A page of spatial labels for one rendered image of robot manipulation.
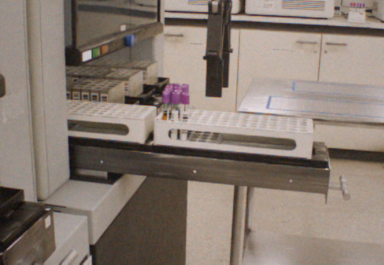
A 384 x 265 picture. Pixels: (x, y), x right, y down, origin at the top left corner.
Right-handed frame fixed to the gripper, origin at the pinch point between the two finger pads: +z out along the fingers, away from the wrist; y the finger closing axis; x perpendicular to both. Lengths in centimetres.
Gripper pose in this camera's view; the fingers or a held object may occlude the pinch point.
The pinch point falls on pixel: (217, 78)
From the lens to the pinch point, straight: 96.5
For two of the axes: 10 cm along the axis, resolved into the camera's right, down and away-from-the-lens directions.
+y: 2.1, -2.5, 9.5
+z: -0.2, 9.6, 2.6
